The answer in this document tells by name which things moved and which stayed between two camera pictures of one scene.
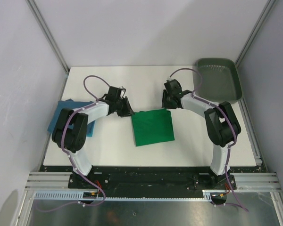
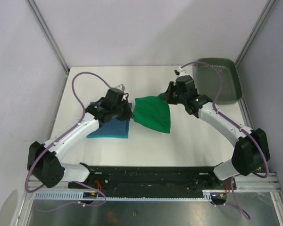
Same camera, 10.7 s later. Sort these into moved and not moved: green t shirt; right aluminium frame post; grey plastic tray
Moved: green t shirt
Not moved: grey plastic tray; right aluminium frame post
